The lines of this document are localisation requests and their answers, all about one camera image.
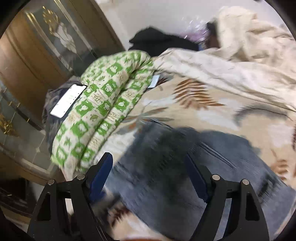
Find grey denim jeans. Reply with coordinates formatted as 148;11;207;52
105;123;295;240

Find cream patterned duvet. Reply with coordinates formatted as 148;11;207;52
154;6;295;110

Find green patterned folded quilt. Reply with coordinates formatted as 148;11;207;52
51;50;154;178

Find wooden glass panel door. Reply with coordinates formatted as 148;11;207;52
1;1;123;185

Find leaf print bed blanket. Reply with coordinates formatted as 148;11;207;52
62;74;296;241

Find black garment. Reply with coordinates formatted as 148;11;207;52
129;27;199;57

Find black smartphone lit screen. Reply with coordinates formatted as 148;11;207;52
50;84;87;118

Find clear purple plastic bag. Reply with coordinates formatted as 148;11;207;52
182;16;209;43

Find small phone under quilt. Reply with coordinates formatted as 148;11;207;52
148;75;159;89

